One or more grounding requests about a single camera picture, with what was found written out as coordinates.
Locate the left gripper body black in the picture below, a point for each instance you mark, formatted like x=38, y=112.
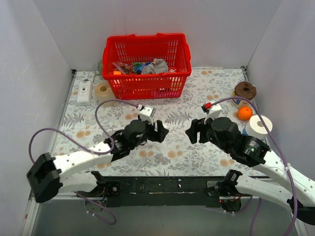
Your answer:
x=152, y=131

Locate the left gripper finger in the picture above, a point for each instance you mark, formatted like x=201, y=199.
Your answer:
x=151, y=144
x=160, y=132

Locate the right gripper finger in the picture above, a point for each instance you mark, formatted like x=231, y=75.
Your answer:
x=197, y=125
x=193, y=135

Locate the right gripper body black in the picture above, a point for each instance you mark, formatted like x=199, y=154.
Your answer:
x=202, y=132

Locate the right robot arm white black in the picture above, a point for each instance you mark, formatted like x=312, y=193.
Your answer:
x=254, y=153

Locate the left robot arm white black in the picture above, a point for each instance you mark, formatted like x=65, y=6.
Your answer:
x=51, y=175

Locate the orange fruit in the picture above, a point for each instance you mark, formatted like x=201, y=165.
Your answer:
x=244, y=113

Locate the white toilet paper roll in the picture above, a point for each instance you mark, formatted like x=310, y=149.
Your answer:
x=255, y=128

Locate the floral table cloth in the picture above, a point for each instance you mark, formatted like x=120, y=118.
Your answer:
x=176, y=156

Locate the brown lidded jar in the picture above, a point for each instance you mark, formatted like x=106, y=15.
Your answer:
x=244, y=90

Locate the beige tape roll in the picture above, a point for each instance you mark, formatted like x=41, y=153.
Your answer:
x=104, y=92

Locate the red plastic shopping basket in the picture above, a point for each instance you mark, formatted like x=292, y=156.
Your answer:
x=128, y=49

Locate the crumpled grey bag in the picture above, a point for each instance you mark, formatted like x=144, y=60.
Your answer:
x=155, y=67

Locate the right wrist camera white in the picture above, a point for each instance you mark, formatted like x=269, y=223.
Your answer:
x=212, y=111

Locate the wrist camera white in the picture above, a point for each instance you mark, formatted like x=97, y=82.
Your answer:
x=212, y=111
x=146, y=113

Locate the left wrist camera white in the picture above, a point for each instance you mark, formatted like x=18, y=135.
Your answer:
x=146, y=113

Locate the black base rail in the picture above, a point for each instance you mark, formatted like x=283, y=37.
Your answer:
x=155, y=191

